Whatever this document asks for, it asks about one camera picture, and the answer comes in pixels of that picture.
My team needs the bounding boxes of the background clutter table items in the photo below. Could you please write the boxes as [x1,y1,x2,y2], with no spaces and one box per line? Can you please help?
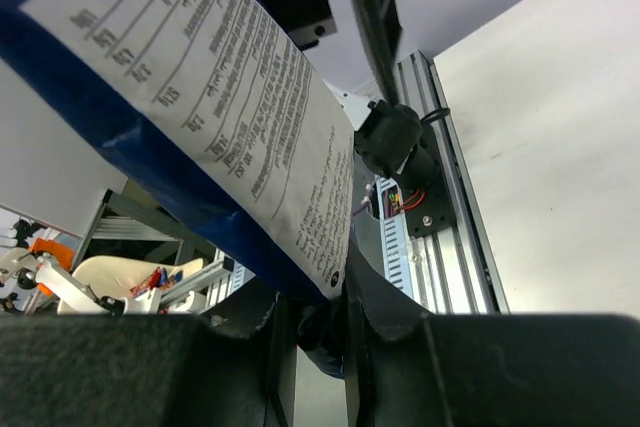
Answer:
[1,191,253,315]

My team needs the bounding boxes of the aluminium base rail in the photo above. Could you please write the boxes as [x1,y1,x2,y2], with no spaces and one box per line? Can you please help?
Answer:
[376,51,510,314]

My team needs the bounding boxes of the blue upside-down Burts chilli bag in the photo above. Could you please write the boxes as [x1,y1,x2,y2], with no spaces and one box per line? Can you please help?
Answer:
[1,0,354,378]

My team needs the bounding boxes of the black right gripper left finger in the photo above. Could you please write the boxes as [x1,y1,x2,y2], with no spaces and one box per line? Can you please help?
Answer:
[1,279,296,426]

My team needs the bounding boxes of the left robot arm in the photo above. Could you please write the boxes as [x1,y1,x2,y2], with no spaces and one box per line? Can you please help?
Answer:
[261,0,440,191]

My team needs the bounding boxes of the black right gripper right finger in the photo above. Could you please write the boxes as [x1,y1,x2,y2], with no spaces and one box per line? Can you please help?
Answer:
[343,246,639,426]

